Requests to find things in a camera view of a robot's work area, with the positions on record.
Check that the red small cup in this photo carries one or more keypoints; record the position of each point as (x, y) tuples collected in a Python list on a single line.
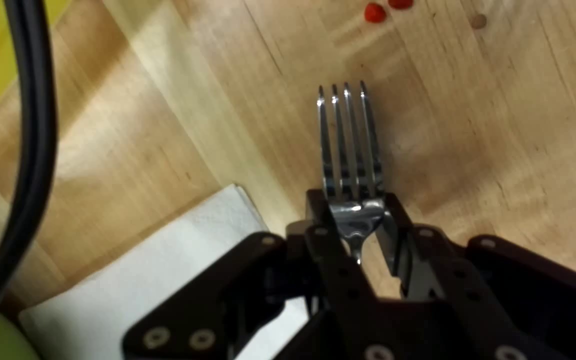
[(377, 11)]

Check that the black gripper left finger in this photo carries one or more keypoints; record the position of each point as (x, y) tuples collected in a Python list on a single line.
[(220, 310)]

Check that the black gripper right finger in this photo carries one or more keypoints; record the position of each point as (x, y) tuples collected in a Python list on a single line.
[(509, 302)]

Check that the silver metal fork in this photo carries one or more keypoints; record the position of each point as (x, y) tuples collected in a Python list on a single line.
[(353, 171)]

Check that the white paper napkin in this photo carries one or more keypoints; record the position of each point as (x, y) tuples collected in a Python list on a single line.
[(89, 321)]

